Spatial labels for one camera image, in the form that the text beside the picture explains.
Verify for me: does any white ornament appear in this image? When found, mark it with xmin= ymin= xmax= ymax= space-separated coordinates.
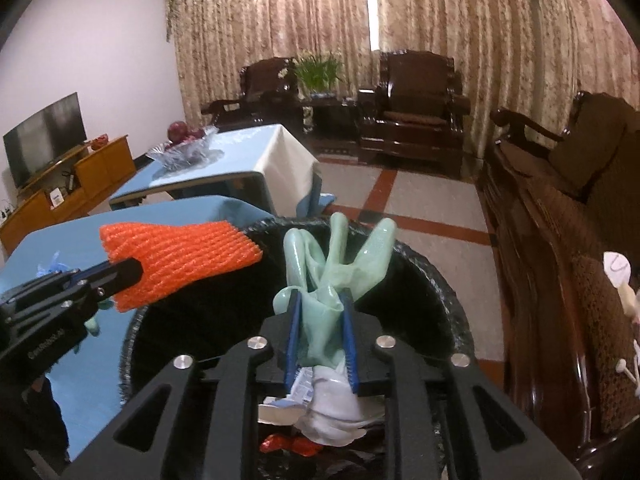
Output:
xmin=602 ymin=250 xmax=640 ymax=396

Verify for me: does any wooden television cabinet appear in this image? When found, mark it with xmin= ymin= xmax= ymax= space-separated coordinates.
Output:
xmin=0 ymin=135 xmax=137 ymax=256

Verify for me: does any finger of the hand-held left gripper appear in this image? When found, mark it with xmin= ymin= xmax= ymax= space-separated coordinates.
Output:
xmin=0 ymin=260 xmax=145 ymax=333
xmin=30 ymin=258 xmax=142 ymax=288

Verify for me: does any white printed carton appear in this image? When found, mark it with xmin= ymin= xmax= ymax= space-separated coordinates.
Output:
xmin=257 ymin=396 xmax=306 ymax=427

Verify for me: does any blue plastic bag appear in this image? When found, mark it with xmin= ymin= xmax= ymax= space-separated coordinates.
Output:
xmin=36 ymin=250 xmax=67 ymax=277

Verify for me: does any blue and white tablecloth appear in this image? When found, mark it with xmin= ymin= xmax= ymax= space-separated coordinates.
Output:
xmin=109 ymin=124 xmax=323 ymax=216

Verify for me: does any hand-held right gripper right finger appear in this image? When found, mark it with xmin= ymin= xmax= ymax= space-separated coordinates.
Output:
xmin=340 ymin=295 xmax=583 ymax=480

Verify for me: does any glass fruit bowl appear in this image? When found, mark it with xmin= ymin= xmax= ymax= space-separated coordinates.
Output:
xmin=146 ymin=127 xmax=221 ymax=168

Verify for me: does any flat screen television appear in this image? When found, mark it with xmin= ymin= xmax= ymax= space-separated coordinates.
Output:
xmin=2 ymin=92 xmax=87 ymax=190

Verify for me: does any black trash bin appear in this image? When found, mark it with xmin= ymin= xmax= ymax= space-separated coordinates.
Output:
xmin=117 ymin=216 xmax=476 ymax=480

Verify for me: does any dark wooden sofa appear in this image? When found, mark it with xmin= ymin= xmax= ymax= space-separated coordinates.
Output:
xmin=477 ymin=91 xmax=640 ymax=466

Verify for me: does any orange foam fruit net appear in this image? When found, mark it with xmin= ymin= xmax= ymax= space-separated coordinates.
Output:
xmin=99 ymin=220 xmax=263 ymax=313

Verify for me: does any green potted plant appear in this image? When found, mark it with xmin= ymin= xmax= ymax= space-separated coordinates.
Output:
xmin=292 ymin=51 xmax=346 ymax=96

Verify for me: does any dark wooden armchair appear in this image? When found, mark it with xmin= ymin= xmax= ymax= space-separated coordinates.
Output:
xmin=200 ymin=56 xmax=306 ymax=136
xmin=357 ymin=50 xmax=472 ymax=178

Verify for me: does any red plastic wrapper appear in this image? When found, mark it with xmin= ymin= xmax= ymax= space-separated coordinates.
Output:
xmin=260 ymin=434 xmax=323 ymax=457

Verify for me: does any dark wooden side table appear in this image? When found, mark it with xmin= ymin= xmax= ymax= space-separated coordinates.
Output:
xmin=300 ymin=94 xmax=361 ymax=148

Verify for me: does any white tissue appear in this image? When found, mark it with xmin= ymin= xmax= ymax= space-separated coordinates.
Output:
xmin=295 ymin=365 xmax=386 ymax=446

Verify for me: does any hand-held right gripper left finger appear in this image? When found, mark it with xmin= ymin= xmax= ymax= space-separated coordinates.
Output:
xmin=62 ymin=292 xmax=303 ymax=480

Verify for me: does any beige floral curtain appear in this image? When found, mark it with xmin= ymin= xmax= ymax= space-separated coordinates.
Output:
xmin=167 ymin=0 xmax=640 ymax=196

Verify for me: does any green rubber glove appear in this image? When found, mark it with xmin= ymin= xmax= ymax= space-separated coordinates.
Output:
xmin=82 ymin=302 xmax=113 ymax=335
xmin=272 ymin=212 xmax=398 ymax=368

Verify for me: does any blue hand cream tube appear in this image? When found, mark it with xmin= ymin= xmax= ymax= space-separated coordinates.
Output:
xmin=287 ymin=366 xmax=318 ymax=408

